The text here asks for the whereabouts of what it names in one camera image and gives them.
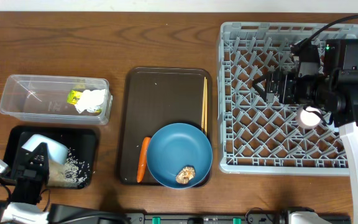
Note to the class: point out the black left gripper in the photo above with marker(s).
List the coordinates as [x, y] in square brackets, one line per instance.
[25, 177]

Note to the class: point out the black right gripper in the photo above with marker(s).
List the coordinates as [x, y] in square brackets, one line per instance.
[287, 80]

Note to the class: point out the light blue small bowl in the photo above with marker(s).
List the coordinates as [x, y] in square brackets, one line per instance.
[56, 150]

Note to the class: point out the white rice pile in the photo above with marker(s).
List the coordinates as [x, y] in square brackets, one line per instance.
[67, 174]

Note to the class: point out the pink plastic cup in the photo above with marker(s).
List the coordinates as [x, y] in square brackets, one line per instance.
[308, 118]

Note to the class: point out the yellow green foil wrapper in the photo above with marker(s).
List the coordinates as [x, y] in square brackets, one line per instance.
[73, 97]

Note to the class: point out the white tissue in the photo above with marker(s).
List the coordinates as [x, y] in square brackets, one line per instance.
[90, 100]

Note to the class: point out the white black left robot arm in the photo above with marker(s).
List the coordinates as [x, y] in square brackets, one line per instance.
[15, 212]

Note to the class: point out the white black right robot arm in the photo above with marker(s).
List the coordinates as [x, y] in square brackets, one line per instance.
[331, 86]

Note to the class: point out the grey dishwasher rack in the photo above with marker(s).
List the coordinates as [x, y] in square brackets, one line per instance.
[257, 137]

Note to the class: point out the black plastic tray bin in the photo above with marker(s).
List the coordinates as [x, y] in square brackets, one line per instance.
[81, 144]

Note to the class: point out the clear plastic bin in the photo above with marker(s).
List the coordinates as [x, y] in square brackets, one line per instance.
[57, 99]

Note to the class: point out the wooden chopstick right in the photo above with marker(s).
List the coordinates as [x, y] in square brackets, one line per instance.
[206, 114]

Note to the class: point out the wooden chopstick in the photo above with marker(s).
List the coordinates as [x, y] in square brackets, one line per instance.
[206, 114]
[203, 105]

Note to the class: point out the wooden chopstick left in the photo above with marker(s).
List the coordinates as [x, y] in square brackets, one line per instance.
[203, 105]

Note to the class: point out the orange carrot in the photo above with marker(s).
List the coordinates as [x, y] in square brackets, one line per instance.
[142, 160]

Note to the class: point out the dark blue plate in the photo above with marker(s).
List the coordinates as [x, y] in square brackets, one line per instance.
[175, 147]

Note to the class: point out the dark brown serving tray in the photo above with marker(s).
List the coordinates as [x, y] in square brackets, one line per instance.
[154, 98]

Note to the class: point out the brown mushroom piece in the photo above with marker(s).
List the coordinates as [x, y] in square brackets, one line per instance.
[185, 175]

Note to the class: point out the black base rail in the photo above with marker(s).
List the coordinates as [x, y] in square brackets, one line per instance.
[253, 216]

